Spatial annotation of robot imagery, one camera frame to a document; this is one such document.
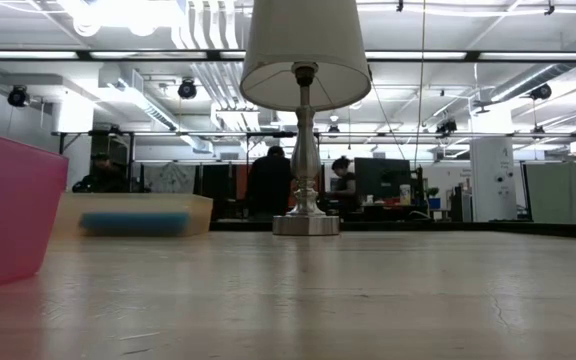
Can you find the translucent orange plastic bin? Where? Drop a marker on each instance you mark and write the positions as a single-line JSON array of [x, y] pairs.
[[133, 202]]

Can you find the pink plastic bin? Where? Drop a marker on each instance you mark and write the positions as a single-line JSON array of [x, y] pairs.
[[8, 210]]

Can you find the person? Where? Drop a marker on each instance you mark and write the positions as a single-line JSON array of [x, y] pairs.
[[100, 177], [345, 182], [269, 185]]

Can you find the black computer monitor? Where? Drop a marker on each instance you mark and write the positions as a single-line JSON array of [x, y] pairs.
[[382, 177]]

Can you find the wipes canister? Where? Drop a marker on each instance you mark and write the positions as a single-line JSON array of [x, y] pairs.
[[405, 195]]

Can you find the black ceiling spotlight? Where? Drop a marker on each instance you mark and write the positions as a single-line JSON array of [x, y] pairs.
[[446, 126], [540, 92], [18, 96], [187, 89]]

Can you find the small blue box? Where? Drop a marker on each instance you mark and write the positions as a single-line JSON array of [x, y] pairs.
[[434, 203]]

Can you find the white shade silver table lamp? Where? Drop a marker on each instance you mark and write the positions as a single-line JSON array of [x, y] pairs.
[[305, 30]]

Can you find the white pillar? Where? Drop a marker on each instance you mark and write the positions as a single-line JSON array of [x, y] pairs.
[[490, 180]]

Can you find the green partition panel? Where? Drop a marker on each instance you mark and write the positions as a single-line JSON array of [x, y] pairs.
[[563, 190]]

